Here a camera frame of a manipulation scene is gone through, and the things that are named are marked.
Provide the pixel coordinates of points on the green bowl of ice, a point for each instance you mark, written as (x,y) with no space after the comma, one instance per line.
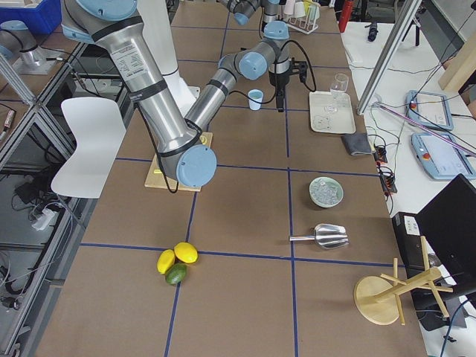
(325,192)

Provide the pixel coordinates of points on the blue storage bin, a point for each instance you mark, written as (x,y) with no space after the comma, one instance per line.
(41,19)

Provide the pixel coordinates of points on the white plastic chair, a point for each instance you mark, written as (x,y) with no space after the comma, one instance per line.
(98,128)

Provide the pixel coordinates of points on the black computer monitor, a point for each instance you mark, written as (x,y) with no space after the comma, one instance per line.
(448,224)

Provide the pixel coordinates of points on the steel ice scoop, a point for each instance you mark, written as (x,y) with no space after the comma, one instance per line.
(326,236)

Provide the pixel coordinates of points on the white power strip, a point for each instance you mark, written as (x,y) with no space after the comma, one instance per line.
(44,219)

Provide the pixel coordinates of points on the black box with label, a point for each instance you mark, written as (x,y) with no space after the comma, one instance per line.
(408,239)

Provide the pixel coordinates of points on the blue teach pendant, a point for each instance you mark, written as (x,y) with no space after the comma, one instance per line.
(439,159)
(429,109)

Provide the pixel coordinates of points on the aluminium frame post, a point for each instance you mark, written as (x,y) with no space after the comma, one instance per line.
(402,23)

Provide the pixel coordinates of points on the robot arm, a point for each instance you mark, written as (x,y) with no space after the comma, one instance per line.
(256,9)
(137,36)

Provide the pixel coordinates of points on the steel muddler black tip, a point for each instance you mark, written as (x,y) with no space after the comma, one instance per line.
(279,96)

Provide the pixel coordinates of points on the white wire cup rack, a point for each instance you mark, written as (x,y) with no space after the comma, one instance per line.
(302,16)

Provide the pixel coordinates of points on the grey folded cloth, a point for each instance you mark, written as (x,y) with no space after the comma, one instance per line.
(357,144)

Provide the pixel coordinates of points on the wooden mug tree stand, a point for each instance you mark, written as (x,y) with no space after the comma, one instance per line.
(378,297)

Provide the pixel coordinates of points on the lemon slice stack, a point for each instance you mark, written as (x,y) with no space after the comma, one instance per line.
(203,139)

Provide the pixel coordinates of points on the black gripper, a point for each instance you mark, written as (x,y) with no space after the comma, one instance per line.
(279,81)

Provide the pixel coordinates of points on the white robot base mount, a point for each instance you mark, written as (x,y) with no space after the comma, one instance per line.
(158,36)

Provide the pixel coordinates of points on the clear wine glass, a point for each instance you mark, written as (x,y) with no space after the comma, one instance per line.
(337,88)

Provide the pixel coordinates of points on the yellow lemon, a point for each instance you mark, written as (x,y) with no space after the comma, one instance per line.
(165,261)
(186,252)

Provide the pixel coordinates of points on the black power strip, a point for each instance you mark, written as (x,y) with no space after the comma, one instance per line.
(386,175)

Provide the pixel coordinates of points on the cream bear serving tray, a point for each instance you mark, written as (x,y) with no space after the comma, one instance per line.
(321,120)

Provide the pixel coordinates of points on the green lime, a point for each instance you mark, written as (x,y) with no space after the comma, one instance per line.
(176,274)

